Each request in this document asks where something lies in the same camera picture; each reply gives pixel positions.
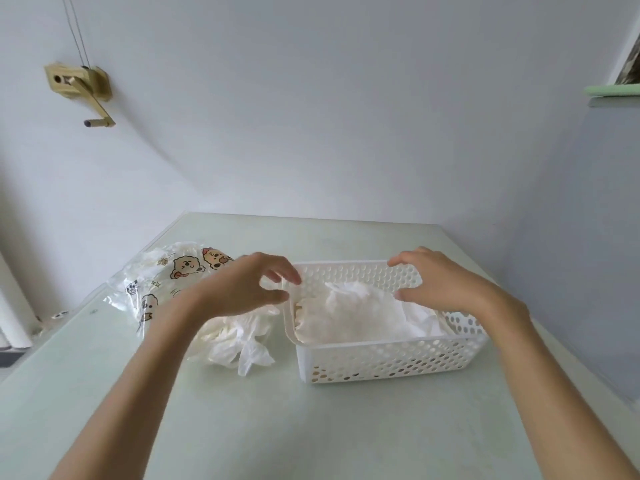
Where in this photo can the person's left forearm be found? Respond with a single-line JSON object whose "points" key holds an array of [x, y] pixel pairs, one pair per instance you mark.
{"points": [[125, 394]]}

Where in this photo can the person's right forearm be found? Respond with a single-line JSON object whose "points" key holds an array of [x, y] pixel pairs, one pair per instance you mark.
{"points": [[555, 389]]}

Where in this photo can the white column radiator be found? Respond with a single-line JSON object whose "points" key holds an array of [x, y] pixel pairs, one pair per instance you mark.
{"points": [[15, 314]]}

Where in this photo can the pale green shelf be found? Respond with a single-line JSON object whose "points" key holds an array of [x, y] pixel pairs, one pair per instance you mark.
{"points": [[612, 90]]}

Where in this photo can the person's right hand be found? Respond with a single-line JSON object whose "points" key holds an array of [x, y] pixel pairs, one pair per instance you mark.
{"points": [[445, 284]]}

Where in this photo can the clear bear-print plastic bag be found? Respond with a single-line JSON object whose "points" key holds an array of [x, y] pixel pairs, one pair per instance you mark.
{"points": [[150, 279]]}

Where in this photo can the brass wall crank winch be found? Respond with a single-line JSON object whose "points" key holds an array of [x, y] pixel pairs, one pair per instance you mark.
{"points": [[97, 82]]}

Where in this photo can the person's left hand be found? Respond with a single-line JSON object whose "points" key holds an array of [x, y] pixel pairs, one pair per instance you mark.
{"points": [[240, 287]]}

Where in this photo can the stack of white gloves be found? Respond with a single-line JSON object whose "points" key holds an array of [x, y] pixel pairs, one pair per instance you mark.
{"points": [[360, 314]]}

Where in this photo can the white perforated plastic basket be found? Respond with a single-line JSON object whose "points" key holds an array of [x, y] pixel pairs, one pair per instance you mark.
{"points": [[380, 359]]}

